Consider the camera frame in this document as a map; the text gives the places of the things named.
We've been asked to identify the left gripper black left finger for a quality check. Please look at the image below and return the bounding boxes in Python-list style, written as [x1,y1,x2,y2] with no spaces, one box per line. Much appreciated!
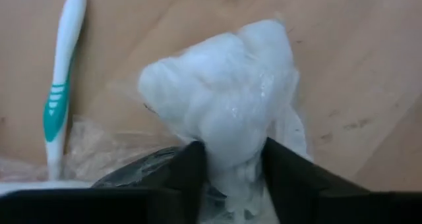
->
[0,140,207,224]

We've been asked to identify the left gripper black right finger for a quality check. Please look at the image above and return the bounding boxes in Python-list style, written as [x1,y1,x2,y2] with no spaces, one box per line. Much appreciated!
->
[262,137,422,224]

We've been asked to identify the bagged white cotton balls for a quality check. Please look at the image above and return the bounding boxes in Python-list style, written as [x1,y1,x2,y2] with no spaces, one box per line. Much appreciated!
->
[138,18,313,224]

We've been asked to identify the teal white toothbrush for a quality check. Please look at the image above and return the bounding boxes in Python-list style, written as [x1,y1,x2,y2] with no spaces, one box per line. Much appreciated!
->
[42,0,88,181]

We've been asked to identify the large bagged black hair ties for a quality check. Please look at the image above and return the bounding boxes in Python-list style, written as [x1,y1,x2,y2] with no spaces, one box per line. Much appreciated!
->
[62,115,198,189]

